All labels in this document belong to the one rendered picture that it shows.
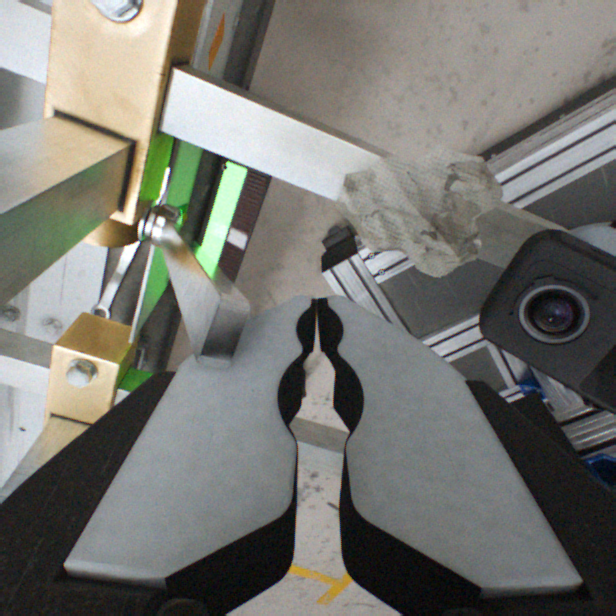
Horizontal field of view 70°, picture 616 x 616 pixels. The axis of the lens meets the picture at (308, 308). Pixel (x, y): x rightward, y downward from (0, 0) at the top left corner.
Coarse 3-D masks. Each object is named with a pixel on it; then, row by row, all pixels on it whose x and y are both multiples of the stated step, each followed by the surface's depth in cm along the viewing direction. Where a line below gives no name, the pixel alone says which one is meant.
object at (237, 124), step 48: (0, 0) 19; (0, 48) 20; (48, 48) 20; (192, 96) 21; (240, 96) 21; (240, 144) 22; (288, 144) 22; (336, 144) 22; (336, 192) 23; (480, 240) 25
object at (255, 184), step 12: (252, 180) 39; (264, 180) 39; (252, 192) 39; (240, 204) 40; (252, 204) 40; (240, 216) 41; (252, 216) 41; (240, 228) 41; (228, 240) 42; (240, 240) 42; (228, 252) 42; (240, 252) 42; (228, 264) 43; (228, 276) 44
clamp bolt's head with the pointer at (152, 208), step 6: (150, 204) 25; (156, 204) 26; (144, 210) 25; (150, 210) 25; (156, 210) 25; (144, 216) 25; (150, 216) 25; (180, 216) 26; (186, 216) 38; (144, 222) 25; (150, 222) 25; (180, 222) 27; (144, 228) 25; (150, 228) 25; (138, 234) 25; (144, 234) 26
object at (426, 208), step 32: (384, 160) 22; (416, 160) 22; (448, 160) 22; (480, 160) 22; (352, 192) 22; (384, 192) 22; (416, 192) 22; (448, 192) 22; (480, 192) 22; (384, 224) 24; (416, 224) 24; (448, 224) 23; (416, 256) 25; (448, 256) 24
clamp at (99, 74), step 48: (144, 0) 18; (192, 0) 20; (96, 48) 19; (144, 48) 19; (192, 48) 23; (48, 96) 20; (96, 96) 20; (144, 96) 20; (144, 144) 21; (144, 192) 23; (96, 240) 24
